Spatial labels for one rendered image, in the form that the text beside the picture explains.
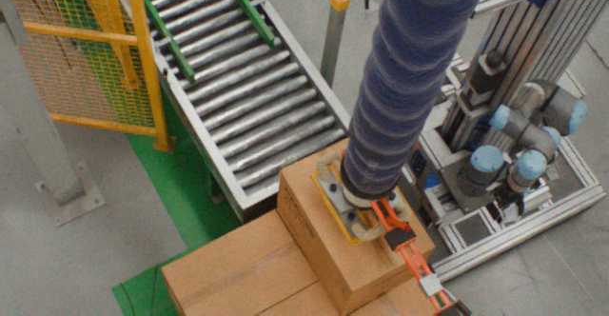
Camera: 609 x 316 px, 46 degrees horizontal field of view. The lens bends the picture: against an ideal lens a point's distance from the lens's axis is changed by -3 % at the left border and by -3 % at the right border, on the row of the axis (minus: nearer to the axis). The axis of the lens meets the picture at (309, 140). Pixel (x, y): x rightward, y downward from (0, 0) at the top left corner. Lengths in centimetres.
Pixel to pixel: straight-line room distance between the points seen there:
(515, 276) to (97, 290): 223
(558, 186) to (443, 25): 253
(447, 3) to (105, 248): 272
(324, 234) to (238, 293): 55
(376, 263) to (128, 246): 154
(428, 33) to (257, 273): 181
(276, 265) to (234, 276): 20
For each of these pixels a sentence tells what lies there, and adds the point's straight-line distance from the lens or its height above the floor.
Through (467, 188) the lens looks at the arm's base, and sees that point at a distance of 305.
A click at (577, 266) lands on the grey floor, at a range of 433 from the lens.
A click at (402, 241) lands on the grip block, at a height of 120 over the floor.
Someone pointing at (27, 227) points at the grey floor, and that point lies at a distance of 418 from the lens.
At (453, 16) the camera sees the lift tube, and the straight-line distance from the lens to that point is 179.
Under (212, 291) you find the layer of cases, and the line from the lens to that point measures 334.
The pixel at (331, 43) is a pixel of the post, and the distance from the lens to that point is 380.
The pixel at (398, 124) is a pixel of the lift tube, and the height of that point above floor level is 184.
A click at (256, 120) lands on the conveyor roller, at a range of 367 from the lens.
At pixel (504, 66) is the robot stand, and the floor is 153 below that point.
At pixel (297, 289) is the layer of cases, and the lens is 334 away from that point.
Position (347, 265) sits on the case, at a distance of 297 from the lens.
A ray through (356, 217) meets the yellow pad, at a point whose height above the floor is 108.
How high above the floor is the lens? 374
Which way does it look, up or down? 62 degrees down
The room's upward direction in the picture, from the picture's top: 9 degrees clockwise
